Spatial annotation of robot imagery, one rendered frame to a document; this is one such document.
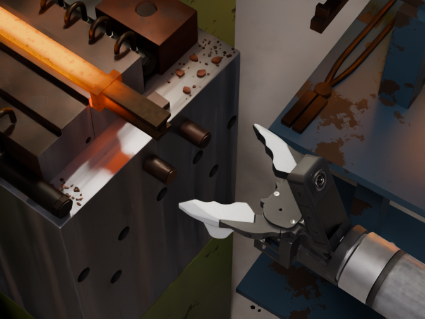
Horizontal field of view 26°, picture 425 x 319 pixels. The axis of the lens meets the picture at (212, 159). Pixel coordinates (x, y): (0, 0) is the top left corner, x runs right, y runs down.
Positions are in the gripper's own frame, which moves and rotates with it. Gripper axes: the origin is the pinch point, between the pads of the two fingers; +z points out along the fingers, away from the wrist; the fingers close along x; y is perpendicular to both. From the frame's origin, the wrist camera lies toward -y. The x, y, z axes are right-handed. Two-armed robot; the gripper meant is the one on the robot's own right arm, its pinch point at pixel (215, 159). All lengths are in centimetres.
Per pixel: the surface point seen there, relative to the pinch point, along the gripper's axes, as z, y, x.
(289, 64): 47, 100, 93
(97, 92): 17.5, -1.6, -2.0
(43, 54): 27.7, -1.1, -1.2
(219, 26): 33, 33, 43
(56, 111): 21.0, 0.8, -6.2
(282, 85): 44, 100, 86
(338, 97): 6, 34, 42
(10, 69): 30.6, 0.7, -4.9
